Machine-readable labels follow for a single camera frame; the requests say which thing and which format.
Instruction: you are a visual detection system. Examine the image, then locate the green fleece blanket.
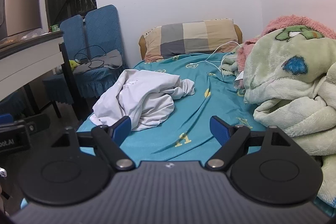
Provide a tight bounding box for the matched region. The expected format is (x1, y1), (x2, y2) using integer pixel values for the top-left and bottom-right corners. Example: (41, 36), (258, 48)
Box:
(220, 25), (336, 211)

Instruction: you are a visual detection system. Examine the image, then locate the teal printed bed sheet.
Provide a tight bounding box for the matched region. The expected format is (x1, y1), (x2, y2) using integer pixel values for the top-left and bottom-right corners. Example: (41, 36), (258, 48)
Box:
(76, 52), (336, 216)

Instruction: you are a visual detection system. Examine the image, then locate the white fabric label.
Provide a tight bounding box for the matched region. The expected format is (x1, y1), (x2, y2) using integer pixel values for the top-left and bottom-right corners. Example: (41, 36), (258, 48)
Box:
(234, 70), (245, 88)

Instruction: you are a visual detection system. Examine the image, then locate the plaid pillow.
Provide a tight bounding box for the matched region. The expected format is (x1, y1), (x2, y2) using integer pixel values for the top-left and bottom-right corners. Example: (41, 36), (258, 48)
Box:
(142, 19), (240, 62)

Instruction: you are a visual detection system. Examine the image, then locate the white charging cable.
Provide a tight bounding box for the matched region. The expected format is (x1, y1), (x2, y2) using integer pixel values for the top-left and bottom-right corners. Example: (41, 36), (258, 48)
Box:
(191, 41), (243, 81)

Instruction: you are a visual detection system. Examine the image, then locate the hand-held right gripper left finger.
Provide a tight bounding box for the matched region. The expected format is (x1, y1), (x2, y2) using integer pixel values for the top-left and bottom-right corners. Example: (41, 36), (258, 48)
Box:
(51, 116), (135, 171)

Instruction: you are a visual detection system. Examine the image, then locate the clear plastic bag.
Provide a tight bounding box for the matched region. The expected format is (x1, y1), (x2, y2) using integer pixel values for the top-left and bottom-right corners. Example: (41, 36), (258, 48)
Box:
(0, 28), (44, 46)

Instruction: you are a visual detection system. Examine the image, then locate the pink fluffy blanket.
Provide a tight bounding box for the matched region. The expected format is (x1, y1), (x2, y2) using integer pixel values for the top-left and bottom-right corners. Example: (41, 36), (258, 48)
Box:
(236, 15), (336, 75)

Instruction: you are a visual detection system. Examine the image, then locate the white black desk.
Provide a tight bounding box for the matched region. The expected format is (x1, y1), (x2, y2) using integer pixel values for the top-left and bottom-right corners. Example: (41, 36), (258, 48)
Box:
(0, 30), (82, 120)

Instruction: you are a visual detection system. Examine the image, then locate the gold refrigerator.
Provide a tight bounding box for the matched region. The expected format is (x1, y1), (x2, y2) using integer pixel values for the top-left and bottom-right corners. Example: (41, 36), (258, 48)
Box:
(0, 0), (43, 41)

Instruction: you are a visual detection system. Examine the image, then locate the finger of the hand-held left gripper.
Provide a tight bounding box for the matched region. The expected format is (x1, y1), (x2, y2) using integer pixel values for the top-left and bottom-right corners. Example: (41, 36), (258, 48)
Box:
(12, 113), (51, 134)
(0, 113), (13, 125)

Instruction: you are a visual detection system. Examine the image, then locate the black cable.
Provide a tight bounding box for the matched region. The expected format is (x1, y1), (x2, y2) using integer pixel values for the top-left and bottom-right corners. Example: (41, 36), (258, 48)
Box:
(74, 47), (106, 70)

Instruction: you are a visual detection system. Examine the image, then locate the grey cloth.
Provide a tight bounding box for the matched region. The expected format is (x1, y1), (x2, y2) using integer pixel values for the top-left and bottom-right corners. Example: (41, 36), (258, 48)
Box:
(75, 49), (123, 74)

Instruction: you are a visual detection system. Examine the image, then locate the white shirt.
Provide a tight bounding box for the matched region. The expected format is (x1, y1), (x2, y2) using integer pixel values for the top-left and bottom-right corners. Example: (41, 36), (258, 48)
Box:
(91, 69), (195, 132)

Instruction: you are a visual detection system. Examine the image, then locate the blue covered chair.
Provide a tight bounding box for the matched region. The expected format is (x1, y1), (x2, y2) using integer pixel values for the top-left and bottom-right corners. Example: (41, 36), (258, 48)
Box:
(73, 5), (130, 98)
(43, 14), (85, 105)

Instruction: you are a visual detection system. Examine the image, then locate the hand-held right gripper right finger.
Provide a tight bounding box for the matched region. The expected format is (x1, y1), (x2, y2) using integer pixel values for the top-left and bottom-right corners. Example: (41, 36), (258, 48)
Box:
(205, 115), (293, 171)

